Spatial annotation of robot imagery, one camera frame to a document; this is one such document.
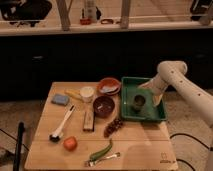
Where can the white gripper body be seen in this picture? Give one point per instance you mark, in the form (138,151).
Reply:
(157,86)

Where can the dark green cup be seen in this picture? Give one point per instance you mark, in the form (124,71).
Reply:
(138,102)

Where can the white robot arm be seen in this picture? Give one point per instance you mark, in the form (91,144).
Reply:
(173,73)

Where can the green plastic tray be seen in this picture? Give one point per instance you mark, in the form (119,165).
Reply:
(148,112)

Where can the orange bowl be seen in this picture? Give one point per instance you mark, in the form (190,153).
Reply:
(108,86)

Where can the dark red grape bunch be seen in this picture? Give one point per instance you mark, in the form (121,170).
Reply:
(112,127)

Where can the dark red bowl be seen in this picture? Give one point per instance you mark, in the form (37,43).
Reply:
(103,106)

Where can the white cup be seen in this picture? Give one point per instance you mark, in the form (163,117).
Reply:
(87,93)

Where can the wooden block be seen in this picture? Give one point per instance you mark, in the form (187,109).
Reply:
(88,124)

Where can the yellow banana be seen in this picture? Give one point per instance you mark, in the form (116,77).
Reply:
(73,94)

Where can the green chili pepper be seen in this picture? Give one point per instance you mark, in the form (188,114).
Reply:
(102,152)

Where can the blue sponge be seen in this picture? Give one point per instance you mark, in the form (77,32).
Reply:
(60,99)

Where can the orange tomato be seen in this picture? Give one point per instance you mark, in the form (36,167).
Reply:
(70,143)

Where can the white dish brush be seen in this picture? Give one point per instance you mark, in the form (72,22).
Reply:
(55,135)

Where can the black pole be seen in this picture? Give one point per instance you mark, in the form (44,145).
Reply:
(17,158)

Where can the black office chair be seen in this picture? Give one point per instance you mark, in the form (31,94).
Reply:
(29,12)

